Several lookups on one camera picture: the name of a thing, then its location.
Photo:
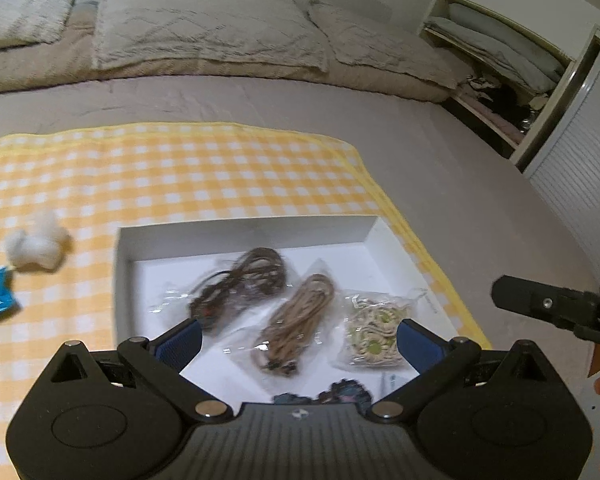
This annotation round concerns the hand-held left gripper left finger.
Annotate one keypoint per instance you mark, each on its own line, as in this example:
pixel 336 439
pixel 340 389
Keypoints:
pixel 182 347

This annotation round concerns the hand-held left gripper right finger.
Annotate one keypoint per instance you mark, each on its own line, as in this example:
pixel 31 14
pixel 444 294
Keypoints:
pixel 417 345

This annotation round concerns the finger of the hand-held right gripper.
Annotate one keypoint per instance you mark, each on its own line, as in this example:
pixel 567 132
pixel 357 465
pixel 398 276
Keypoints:
pixel 530 297

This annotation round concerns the dark floral scrunchie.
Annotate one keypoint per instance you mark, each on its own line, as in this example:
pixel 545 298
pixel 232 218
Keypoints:
pixel 325 395

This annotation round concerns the white shallow cardboard box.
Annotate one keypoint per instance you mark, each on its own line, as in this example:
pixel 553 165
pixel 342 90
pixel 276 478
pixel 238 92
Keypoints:
pixel 250 240

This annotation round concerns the white slatted cabinet door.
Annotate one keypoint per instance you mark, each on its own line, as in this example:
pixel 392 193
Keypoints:
pixel 575 160

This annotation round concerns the yellow checkered blanket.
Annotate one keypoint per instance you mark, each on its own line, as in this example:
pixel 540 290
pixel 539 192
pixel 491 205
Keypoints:
pixel 180 180

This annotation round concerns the white cotton balls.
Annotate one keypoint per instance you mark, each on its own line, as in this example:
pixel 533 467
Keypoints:
pixel 35 247

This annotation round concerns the open bedding shelf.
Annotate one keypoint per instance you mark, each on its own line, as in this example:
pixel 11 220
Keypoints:
pixel 480 105

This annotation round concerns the dark clothes pile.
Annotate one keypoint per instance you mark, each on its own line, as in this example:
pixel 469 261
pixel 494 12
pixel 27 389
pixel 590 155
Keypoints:
pixel 505 97

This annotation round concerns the folded pale bedding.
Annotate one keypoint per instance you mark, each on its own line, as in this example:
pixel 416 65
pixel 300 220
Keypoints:
pixel 495 45

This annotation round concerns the beige mattress pad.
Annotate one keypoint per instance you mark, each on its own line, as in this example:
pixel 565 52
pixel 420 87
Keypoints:
pixel 205 77

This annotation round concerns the large beige textured pillow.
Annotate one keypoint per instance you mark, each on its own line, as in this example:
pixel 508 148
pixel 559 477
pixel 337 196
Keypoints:
pixel 380 45

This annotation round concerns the small beige textured pillow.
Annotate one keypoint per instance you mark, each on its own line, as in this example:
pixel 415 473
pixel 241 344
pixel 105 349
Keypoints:
pixel 25 12

